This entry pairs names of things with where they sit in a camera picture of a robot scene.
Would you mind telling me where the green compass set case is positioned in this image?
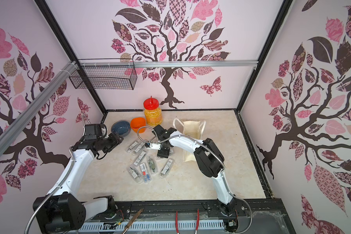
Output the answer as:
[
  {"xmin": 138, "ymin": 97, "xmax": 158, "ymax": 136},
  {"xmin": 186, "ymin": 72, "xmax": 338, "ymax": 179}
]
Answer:
[{"xmin": 147, "ymin": 155, "xmax": 158, "ymax": 175}]

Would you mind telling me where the black left corner post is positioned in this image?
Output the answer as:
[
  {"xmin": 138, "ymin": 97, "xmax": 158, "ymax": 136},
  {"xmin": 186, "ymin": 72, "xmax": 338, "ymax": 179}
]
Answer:
[{"xmin": 34, "ymin": 0, "xmax": 107, "ymax": 114}]

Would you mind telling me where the black wire basket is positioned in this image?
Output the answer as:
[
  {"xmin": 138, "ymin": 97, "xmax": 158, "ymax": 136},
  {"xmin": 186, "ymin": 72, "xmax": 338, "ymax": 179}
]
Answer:
[{"xmin": 69, "ymin": 58, "xmax": 138, "ymax": 90}]

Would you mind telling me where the black corner frame post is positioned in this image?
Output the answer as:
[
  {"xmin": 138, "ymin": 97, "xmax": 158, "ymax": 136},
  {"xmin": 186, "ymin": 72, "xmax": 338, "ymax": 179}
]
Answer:
[{"xmin": 236, "ymin": 0, "xmax": 293, "ymax": 113}]

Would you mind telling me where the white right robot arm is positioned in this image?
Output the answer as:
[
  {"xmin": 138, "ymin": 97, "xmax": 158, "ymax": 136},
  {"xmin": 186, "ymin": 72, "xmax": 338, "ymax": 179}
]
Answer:
[{"xmin": 146, "ymin": 125, "xmax": 237, "ymax": 216}]

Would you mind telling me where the orange plastic bowl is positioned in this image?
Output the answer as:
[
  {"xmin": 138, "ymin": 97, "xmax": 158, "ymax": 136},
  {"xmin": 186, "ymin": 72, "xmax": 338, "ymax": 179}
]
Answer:
[{"xmin": 130, "ymin": 117, "xmax": 146, "ymax": 134}]

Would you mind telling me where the aluminium rail left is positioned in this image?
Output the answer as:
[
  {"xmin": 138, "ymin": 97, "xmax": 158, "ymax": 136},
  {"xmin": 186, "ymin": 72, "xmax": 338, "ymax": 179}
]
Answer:
[{"xmin": 0, "ymin": 61, "xmax": 77, "ymax": 157}]

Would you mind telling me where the brown flat stick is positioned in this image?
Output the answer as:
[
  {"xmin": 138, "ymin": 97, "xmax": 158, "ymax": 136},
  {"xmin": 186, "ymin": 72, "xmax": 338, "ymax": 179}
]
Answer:
[{"xmin": 122, "ymin": 208, "xmax": 144, "ymax": 234}]

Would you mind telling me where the aluminium rail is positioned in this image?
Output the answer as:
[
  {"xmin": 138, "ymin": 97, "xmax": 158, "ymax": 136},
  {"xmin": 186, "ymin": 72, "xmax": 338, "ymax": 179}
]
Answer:
[
  {"xmin": 0, "ymin": 61, "xmax": 77, "ymax": 157},
  {"xmin": 80, "ymin": 60, "xmax": 258, "ymax": 68}
]

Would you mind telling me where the aluminium rail back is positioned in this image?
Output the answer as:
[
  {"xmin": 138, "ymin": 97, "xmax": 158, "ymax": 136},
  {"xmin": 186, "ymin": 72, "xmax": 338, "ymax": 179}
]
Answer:
[{"xmin": 80, "ymin": 60, "xmax": 258, "ymax": 68}]

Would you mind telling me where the cream canvas tote bag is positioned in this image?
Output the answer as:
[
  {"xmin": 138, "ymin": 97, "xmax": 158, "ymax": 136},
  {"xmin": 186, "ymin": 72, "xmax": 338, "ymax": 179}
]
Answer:
[{"xmin": 173, "ymin": 118, "xmax": 206, "ymax": 162}]

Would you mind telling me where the blue red compass set case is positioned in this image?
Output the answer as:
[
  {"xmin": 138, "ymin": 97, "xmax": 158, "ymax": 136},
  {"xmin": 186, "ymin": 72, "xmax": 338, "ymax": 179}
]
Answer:
[{"xmin": 139, "ymin": 162, "xmax": 152, "ymax": 183}]

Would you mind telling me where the blue grey bowl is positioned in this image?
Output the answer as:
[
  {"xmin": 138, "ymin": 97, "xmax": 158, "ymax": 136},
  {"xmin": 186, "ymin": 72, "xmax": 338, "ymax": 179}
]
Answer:
[{"xmin": 111, "ymin": 121, "xmax": 131, "ymax": 137}]

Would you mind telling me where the white slotted cable duct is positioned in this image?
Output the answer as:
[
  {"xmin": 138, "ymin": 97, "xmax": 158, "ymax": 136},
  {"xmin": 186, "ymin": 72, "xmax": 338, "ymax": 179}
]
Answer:
[{"xmin": 68, "ymin": 220, "xmax": 225, "ymax": 234}]

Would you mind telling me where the red lid yellow candy jar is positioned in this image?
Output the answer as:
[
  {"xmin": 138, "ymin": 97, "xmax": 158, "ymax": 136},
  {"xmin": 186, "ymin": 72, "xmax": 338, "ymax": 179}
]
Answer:
[{"xmin": 143, "ymin": 97, "xmax": 163, "ymax": 127}]

